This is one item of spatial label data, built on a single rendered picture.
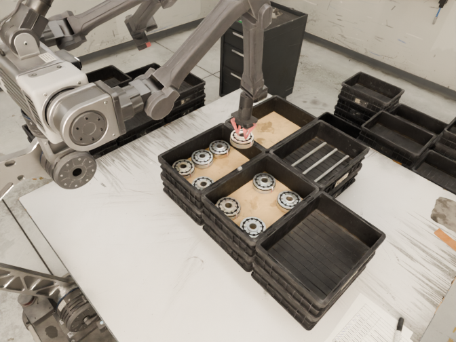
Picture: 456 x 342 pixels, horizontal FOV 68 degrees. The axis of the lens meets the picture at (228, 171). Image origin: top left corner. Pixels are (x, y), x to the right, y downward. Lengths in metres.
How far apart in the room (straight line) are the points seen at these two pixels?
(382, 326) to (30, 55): 1.41
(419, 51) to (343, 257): 3.38
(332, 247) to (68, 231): 1.11
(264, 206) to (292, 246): 0.22
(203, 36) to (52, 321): 1.54
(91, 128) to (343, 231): 1.03
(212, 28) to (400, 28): 3.69
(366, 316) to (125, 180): 1.21
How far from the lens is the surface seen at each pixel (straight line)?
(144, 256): 1.47
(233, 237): 1.33
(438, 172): 2.70
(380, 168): 2.00
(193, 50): 0.92
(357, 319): 1.43
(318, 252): 1.37
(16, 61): 1.01
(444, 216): 1.90
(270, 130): 1.84
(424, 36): 4.42
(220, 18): 0.93
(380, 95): 3.10
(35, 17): 1.00
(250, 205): 1.45
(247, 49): 1.14
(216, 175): 1.55
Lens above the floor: 1.94
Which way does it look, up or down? 45 degrees down
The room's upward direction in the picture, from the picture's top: 3 degrees clockwise
